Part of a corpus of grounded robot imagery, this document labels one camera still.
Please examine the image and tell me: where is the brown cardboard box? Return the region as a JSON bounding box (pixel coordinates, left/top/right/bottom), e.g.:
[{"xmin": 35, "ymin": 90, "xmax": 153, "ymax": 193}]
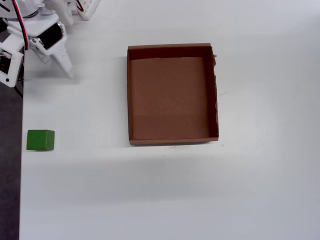
[{"xmin": 126, "ymin": 42, "xmax": 220, "ymax": 147}]

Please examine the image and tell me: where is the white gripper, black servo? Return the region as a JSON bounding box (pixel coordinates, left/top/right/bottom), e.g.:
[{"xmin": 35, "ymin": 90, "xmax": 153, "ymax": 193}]
[{"xmin": 6, "ymin": 13, "xmax": 75, "ymax": 80}]

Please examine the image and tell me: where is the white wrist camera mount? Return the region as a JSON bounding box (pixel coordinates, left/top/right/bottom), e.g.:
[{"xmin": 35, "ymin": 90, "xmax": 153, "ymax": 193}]
[{"xmin": 0, "ymin": 33, "xmax": 25, "ymax": 89}]

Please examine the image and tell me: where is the black camera cable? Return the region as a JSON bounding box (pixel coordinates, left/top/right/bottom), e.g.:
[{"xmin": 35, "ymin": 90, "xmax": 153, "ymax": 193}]
[{"xmin": 12, "ymin": 79, "xmax": 25, "ymax": 99}]

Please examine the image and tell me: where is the green cube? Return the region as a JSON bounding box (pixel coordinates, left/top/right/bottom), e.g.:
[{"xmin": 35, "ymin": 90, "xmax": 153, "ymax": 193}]
[{"xmin": 26, "ymin": 129, "xmax": 56, "ymax": 152}]

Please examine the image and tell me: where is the red servo cable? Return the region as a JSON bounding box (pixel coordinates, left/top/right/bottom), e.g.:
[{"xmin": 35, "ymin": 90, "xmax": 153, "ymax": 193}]
[{"xmin": 11, "ymin": 0, "xmax": 30, "ymax": 51}]

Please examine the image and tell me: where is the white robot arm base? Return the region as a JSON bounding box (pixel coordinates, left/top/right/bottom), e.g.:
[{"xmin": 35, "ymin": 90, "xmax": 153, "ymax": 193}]
[{"xmin": 71, "ymin": 0, "xmax": 102, "ymax": 21}]

